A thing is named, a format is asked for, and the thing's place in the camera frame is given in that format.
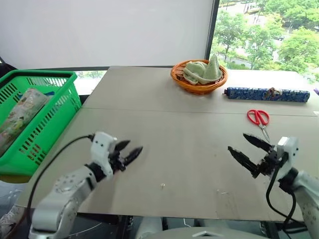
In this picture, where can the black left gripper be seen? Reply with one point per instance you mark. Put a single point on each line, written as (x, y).
(116, 158)

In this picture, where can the green plastic basket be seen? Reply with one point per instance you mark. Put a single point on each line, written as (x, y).
(32, 119)

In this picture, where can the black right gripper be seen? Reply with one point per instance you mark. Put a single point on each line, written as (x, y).
(267, 163)

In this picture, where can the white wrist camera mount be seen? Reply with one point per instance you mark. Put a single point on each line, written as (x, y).
(102, 152)
(287, 154)

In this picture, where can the dark rounded robot torso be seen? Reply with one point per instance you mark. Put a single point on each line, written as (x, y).
(199, 232)

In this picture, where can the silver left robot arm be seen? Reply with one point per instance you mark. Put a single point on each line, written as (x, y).
(65, 196)

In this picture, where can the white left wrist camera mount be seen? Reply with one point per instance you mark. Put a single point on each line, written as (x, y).
(102, 152)

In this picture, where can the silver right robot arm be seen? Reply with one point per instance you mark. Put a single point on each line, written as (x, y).
(306, 196)

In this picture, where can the blue patterned wrapping paper roll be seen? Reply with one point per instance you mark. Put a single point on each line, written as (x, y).
(268, 94)

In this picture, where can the floral wrapping paper roll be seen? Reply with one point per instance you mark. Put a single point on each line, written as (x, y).
(20, 117)

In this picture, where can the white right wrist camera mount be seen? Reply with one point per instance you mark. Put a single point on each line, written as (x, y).
(287, 154)

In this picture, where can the white paper crumb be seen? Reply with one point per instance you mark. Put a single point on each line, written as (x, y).
(223, 192)

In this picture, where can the pale green cloth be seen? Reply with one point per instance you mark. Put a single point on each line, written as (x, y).
(203, 71)

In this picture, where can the orange wicker basket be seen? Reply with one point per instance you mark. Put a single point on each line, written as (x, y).
(199, 83)

